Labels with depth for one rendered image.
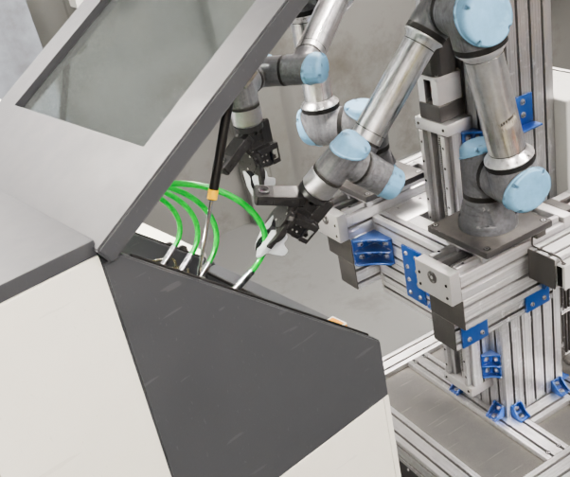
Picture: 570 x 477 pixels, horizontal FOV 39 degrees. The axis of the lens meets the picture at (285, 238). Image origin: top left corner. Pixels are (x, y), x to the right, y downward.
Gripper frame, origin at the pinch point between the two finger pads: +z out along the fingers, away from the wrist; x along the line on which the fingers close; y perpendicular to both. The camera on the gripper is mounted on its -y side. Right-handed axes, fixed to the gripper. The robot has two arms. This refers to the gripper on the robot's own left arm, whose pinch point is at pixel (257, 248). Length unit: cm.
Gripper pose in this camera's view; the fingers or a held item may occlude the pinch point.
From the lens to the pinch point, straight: 186.1
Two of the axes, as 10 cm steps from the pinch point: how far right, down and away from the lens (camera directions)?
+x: -1.2, -6.3, 7.7
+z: -5.6, 6.8, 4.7
